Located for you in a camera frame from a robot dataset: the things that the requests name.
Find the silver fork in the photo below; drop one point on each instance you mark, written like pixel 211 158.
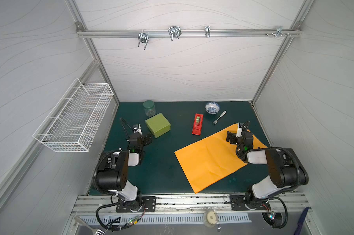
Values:
pixel 216 121

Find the aluminium cross rail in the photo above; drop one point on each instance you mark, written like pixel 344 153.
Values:
pixel 186 33

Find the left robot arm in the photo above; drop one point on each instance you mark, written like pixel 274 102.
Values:
pixel 111 172

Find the round white puck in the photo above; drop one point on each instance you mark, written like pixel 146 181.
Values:
pixel 210 219

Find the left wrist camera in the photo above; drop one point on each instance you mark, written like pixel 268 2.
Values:
pixel 137 129

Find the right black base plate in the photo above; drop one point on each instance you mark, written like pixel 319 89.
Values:
pixel 247 202

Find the metal clamp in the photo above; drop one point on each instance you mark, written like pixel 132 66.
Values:
pixel 143 38
pixel 174 32

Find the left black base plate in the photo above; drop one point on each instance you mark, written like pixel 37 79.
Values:
pixel 141 204

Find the green lid glass jar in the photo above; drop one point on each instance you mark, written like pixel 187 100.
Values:
pixel 149 108

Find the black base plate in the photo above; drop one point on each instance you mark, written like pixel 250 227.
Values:
pixel 247 202
pixel 141 204

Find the blue handled tool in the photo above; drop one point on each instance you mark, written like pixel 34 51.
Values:
pixel 301 221

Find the right metal bracket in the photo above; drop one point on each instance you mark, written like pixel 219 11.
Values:
pixel 278 33

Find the green gift box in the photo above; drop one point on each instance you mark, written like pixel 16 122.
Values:
pixel 158 125

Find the middle metal clamp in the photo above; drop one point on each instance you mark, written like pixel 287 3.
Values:
pixel 174 32

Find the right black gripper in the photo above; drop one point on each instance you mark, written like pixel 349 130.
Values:
pixel 232 137

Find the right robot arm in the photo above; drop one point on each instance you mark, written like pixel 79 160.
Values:
pixel 285 171

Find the blue white ceramic bowl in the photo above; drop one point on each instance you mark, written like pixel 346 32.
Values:
pixel 212 108

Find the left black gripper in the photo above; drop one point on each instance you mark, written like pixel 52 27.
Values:
pixel 147 139

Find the left metal clamp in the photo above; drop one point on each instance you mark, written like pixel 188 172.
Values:
pixel 143 38

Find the white wire basket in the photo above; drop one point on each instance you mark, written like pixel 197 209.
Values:
pixel 72 124

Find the red tape dispenser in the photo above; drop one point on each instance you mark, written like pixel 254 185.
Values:
pixel 197 126

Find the orange wrapping paper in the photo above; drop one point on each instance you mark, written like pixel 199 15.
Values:
pixel 209 160

